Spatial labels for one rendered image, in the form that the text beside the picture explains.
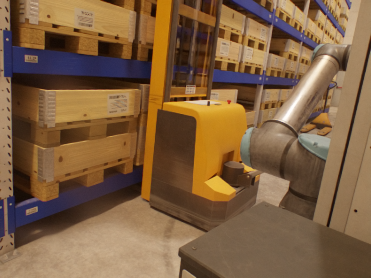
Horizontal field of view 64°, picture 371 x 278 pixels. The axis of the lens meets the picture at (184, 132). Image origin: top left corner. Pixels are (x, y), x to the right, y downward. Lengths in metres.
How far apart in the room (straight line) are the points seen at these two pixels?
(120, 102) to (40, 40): 0.70
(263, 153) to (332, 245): 0.43
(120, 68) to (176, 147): 0.70
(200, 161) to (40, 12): 1.34
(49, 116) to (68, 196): 0.60
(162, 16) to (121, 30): 0.35
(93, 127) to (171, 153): 0.61
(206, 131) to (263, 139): 1.10
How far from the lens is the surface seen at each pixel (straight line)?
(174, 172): 2.28
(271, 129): 1.09
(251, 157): 1.07
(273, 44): 5.90
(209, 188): 2.14
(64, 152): 2.00
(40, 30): 1.84
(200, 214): 2.26
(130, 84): 2.48
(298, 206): 1.02
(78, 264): 1.96
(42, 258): 2.03
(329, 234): 0.77
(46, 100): 1.85
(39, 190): 2.04
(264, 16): 4.58
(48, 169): 1.96
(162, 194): 2.42
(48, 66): 1.89
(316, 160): 0.98
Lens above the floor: 1.17
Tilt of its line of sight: 12 degrees down
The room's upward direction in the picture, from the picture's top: 6 degrees clockwise
